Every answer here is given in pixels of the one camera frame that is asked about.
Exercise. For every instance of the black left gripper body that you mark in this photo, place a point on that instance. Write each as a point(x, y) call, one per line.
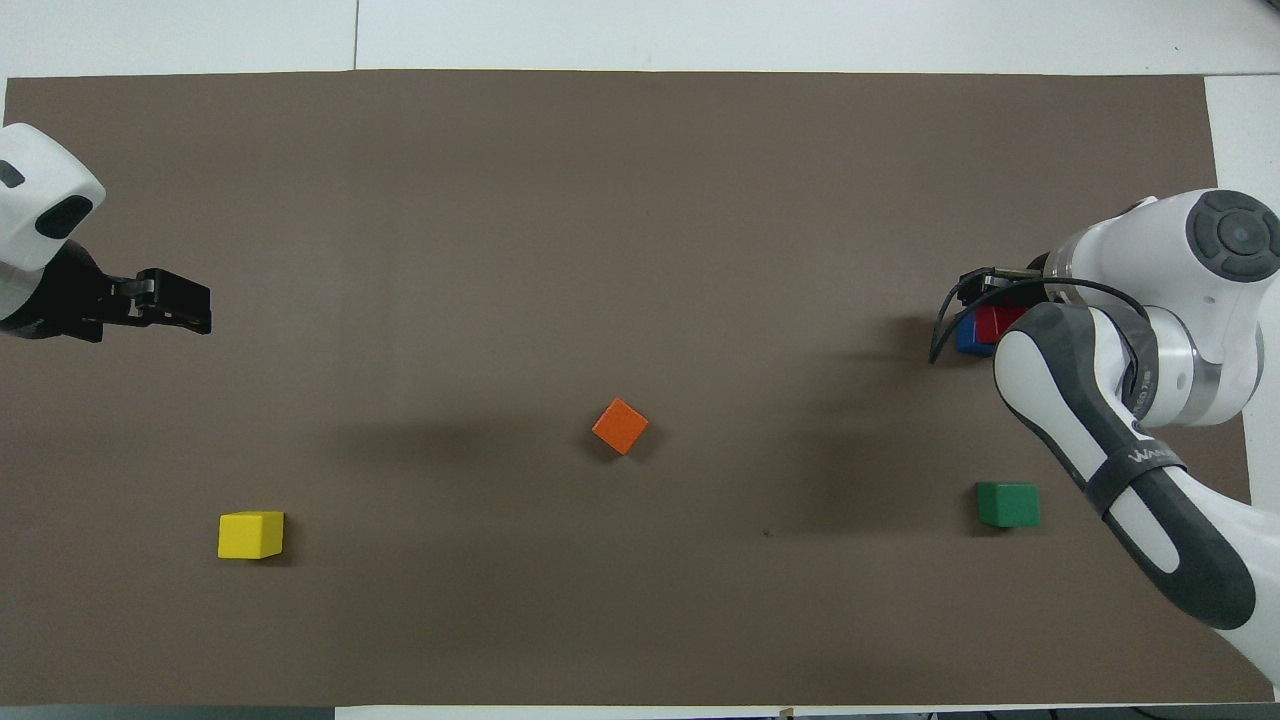
point(70, 300)

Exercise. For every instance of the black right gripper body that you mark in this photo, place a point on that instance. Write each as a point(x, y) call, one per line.
point(1015, 290)

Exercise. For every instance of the red wooden block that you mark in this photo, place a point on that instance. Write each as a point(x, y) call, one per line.
point(995, 325)

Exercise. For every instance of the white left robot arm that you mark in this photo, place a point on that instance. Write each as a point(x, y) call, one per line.
point(40, 190)

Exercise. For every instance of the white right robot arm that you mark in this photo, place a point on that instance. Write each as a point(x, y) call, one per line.
point(1200, 330)

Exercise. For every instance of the blue wooden block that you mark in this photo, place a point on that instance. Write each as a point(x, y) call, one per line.
point(966, 340)

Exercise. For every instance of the green wooden block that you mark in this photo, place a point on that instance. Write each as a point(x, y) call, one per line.
point(1008, 504)

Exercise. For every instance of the yellow wooden block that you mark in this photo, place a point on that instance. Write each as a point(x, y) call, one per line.
point(250, 535)

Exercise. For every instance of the orange wooden block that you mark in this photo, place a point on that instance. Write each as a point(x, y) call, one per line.
point(620, 426)

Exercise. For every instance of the brown table mat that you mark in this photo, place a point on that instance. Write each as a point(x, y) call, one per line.
point(640, 200)

